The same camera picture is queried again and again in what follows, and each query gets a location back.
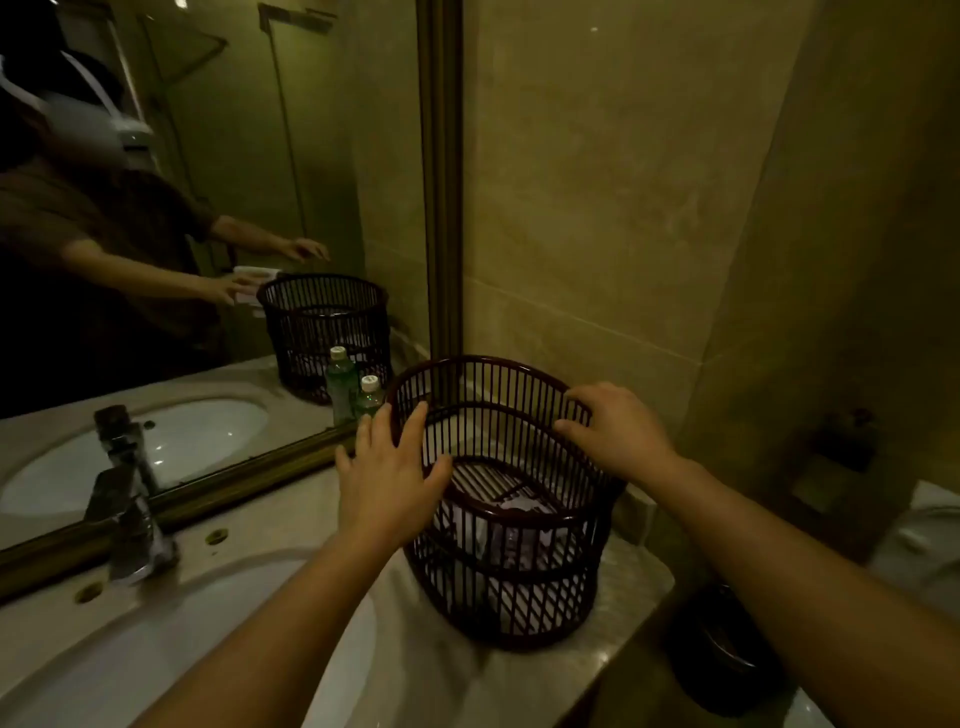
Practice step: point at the bronze framed wall mirror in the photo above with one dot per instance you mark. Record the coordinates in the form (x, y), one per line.
(442, 187)

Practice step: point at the person's left little finger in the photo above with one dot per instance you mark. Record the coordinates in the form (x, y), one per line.
(345, 472)

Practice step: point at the recessed toilet paper holder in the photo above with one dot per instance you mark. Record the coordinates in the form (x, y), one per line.
(836, 465)

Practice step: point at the person's left thumb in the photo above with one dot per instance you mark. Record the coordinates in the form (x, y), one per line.
(439, 480)

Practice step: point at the black round trash bin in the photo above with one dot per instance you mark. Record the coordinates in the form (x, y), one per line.
(724, 652)

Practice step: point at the dark brown slatted basket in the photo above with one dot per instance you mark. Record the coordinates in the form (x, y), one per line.
(517, 570)

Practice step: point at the person's left forearm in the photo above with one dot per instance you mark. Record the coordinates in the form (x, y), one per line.
(277, 637)

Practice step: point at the person's right forearm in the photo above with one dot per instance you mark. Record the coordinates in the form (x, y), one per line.
(810, 600)

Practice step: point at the white crumpled cloth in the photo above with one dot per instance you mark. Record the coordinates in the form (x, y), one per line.
(525, 529)

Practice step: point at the person's right hand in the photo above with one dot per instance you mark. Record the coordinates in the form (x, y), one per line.
(626, 439)

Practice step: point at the green bottle with white cap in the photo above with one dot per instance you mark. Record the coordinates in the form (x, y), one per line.
(369, 397)

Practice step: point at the chrome sink faucet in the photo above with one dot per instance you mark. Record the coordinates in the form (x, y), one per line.
(139, 536)

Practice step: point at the person's right thumb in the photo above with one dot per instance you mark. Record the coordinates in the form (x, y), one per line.
(576, 433)

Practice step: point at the person's left hand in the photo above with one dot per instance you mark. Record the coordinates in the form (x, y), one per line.
(386, 495)

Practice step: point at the white toilet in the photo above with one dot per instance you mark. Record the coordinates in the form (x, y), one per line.
(919, 555)

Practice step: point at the white oval sink basin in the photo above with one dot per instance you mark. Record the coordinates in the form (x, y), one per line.
(112, 667)

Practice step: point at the person's left middle finger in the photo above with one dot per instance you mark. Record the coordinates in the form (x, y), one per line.
(385, 439)

